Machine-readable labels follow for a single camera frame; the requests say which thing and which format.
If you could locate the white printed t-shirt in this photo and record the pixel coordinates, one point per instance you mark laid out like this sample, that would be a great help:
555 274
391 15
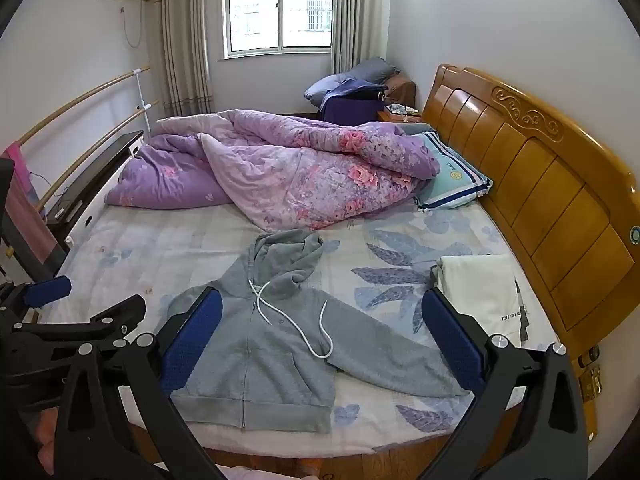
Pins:
480 285

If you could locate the teal striped pillow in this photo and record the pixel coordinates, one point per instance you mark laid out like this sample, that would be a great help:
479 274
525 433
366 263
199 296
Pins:
450 180

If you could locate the grey pillow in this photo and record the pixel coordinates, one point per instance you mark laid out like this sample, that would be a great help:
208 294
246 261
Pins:
370 67

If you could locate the purple floral quilt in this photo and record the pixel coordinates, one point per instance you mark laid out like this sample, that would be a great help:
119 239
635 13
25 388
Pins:
300 175

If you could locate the wooden bedside table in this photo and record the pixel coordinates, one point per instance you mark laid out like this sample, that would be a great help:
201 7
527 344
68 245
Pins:
387 117

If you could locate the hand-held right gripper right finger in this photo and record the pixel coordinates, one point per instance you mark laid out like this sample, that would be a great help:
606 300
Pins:
452 340

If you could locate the white rail post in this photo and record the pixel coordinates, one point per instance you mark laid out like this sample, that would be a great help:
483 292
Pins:
141 95

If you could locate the window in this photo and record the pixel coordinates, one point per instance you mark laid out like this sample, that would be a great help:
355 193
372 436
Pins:
255 10

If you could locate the leaf print bed sheet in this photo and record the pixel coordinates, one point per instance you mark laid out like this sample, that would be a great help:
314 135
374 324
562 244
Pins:
175 240

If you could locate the grey striped curtain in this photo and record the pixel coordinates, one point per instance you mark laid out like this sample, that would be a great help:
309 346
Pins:
357 10
182 35

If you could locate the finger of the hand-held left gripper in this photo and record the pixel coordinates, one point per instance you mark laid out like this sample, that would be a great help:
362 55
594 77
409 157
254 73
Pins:
47 292
100 320

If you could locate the blue pillow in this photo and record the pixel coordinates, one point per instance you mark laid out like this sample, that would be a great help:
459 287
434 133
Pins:
320 87

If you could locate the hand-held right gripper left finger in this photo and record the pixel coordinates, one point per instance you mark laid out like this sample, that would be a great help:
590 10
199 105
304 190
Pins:
192 340

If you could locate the grey zip hoodie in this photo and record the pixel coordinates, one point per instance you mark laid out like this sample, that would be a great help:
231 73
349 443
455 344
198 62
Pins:
280 360

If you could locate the pink striped towel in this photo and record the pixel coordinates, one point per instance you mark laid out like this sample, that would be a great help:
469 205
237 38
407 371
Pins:
30 220

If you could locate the brown chair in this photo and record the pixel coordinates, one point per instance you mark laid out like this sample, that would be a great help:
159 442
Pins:
402 90

